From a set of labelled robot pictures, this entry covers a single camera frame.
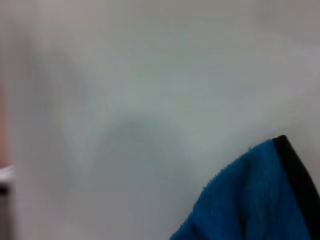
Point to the blue rag with black trim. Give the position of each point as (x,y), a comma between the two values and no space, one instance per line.
(250,200)

